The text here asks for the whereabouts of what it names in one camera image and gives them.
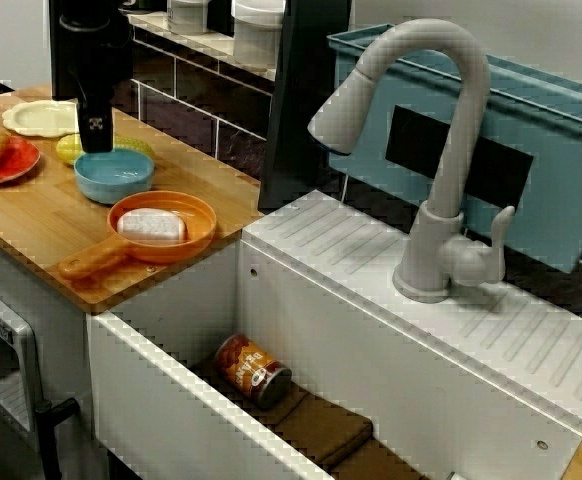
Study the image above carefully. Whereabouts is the light blue bowl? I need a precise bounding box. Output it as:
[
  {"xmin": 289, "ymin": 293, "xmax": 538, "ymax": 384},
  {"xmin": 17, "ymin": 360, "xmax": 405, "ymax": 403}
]
[{"xmin": 73, "ymin": 148, "xmax": 156, "ymax": 205}]

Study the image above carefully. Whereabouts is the grey toy faucet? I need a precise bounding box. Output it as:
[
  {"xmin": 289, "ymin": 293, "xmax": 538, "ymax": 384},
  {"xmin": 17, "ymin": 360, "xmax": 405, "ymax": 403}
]
[{"xmin": 306, "ymin": 18, "xmax": 517, "ymax": 305}]

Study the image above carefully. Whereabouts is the teal plastic bin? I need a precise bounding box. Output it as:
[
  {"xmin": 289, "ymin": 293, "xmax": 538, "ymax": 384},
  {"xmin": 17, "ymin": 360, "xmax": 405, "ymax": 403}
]
[{"xmin": 326, "ymin": 23, "xmax": 582, "ymax": 275}]

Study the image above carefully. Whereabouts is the grey dishwasher panel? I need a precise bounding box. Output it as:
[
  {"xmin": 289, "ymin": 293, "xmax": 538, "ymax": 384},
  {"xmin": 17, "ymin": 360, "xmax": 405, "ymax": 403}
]
[{"xmin": 0, "ymin": 277, "xmax": 47, "ymax": 480}]

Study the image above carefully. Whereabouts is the black cabinet handle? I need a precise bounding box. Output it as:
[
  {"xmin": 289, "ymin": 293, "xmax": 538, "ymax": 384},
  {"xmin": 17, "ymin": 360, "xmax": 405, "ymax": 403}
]
[{"xmin": 34, "ymin": 397, "xmax": 80, "ymax": 480}]

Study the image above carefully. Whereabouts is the salmon sushi toy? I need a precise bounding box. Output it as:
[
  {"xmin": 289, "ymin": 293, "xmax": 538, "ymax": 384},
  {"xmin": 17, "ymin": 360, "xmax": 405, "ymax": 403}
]
[{"xmin": 115, "ymin": 207, "xmax": 190, "ymax": 245}]

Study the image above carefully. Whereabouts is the yellow toy corn cob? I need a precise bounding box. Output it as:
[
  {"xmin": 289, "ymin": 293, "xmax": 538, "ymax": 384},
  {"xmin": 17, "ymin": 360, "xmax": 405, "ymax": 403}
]
[{"xmin": 55, "ymin": 133, "xmax": 156, "ymax": 166}]

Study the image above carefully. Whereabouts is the black rectangular label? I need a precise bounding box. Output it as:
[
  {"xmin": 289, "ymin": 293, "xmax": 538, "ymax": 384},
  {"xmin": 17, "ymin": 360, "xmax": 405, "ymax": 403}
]
[{"xmin": 385, "ymin": 104, "xmax": 535, "ymax": 211}]

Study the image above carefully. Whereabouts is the black upright panel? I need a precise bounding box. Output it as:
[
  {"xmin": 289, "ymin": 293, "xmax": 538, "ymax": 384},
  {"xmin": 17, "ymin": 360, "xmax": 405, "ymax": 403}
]
[{"xmin": 48, "ymin": 0, "xmax": 82, "ymax": 101}]

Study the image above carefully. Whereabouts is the cream scalloped plate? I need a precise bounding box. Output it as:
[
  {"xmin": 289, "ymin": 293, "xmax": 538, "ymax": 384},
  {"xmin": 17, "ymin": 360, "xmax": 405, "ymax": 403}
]
[{"xmin": 1, "ymin": 99, "xmax": 80, "ymax": 140}]

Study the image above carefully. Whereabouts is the orange toy frying pan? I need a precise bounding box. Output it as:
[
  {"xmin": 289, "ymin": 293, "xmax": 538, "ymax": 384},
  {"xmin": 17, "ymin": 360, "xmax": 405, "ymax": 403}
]
[{"xmin": 58, "ymin": 190, "xmax": 218, "ymax": 281}]

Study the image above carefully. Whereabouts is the black angled post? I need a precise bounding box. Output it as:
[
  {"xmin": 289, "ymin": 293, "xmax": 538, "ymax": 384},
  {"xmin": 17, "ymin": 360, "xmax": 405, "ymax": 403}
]
[{"xmin": 258, "ymin": 0, "xmax": 355, "ymax": 211}]

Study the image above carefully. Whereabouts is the brown cloth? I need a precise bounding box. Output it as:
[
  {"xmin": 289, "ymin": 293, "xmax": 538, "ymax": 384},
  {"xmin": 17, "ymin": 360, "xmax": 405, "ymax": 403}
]
[{"xmin": 193, "ymin": 367, "xmax": 452, "ymax": 480}]

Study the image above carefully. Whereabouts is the white kitchen cabinet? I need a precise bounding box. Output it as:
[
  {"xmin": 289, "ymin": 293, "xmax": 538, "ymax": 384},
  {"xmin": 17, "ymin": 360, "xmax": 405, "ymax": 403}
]
[{"xmin": 0, "ymin": 219, "xmax": 97, "ymax": 480}]

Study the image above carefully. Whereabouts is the red plate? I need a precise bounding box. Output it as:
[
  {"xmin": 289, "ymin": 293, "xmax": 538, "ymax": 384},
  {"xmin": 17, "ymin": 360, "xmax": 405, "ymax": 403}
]
[{"xmin": 0, "ymin": 135, "xmax": 42, "ymax": 187}]

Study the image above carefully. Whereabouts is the white sink basin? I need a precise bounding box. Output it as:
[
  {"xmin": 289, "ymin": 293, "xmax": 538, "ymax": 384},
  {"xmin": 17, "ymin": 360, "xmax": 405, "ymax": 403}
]
[{"xmin": 86, "ymin": 188, "xmax": 582, "ymax": 480}]

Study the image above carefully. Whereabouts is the labelled white canister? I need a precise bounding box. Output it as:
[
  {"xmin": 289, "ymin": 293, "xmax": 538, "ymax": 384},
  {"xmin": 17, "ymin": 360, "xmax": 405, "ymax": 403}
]
[{"xmin": 165, "ymin": 0, "xmax": 215, "ymax": 36}]

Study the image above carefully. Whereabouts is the orange beans can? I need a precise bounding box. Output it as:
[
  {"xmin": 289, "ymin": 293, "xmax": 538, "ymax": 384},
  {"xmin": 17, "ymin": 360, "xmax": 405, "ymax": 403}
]
[{"xmin": 213, "ymin": 333, "xmax": 293, "ymax": 410}]

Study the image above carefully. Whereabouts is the long wooden countertop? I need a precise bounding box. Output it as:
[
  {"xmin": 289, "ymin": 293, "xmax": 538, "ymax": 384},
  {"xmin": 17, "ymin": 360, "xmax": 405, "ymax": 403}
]
[{"xmin": 0, "ymin": 83, "xmax": 266, "ymax": 315}]

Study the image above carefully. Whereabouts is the plain white canister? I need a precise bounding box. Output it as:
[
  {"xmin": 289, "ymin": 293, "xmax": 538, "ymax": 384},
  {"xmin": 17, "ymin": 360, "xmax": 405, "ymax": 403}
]
[{"xmin": 230, "ymin": 0, "xmax": 287, "ymax": 69}]

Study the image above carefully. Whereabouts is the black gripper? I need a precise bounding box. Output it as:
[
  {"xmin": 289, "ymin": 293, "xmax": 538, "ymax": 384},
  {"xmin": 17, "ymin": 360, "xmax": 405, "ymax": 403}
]
[{"xmin": 59, "ymin": 19, "xmax": 133, "ymax": 154}]

